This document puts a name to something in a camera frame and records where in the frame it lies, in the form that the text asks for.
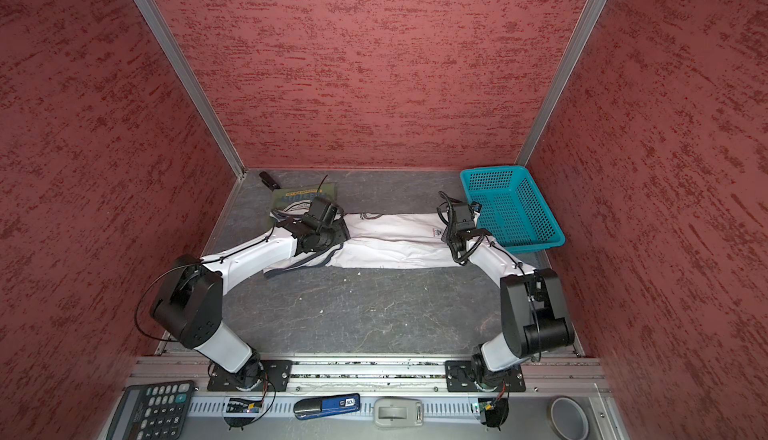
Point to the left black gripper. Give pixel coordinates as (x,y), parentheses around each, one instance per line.
(341,233)

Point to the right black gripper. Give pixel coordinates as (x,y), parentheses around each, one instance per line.
(450,234)

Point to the olive green tank top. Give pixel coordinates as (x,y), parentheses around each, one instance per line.
(290,203)

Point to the teal plastic basket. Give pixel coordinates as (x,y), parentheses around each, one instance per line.
(513,209)

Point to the white grey-trimmed tank top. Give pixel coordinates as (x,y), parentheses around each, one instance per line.
(392,241)

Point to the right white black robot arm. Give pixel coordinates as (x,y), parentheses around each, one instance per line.
(534,314)

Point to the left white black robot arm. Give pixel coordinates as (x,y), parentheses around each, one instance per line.
(189,301)

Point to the small black stapler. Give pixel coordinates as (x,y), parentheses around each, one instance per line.
(269,181)

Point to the right small circuit board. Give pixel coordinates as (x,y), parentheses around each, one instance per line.
(486,404)

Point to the small circuit board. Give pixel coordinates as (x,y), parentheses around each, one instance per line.
(486,404)
(243,406)

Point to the blue black utility knife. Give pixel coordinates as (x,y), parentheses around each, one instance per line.
(326,406)

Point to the left small circuit board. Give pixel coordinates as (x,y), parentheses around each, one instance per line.
(243,406)

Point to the grey tape roll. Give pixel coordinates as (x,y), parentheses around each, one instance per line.
(568,419)

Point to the black calculator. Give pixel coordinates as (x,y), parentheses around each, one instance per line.
(153,411)

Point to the aluminium front rail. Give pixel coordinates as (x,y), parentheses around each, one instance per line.
(395,375)

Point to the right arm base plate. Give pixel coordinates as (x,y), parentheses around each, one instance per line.
(459,376)

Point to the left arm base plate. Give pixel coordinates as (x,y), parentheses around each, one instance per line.
(271,373)

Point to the right aluminium corner post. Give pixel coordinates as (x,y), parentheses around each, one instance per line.
(582,31)

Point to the aluminium corner post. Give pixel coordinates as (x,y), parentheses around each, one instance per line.
(173,52)
(582,31)

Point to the left aluminium corner post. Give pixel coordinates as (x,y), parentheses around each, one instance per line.
(173,52)

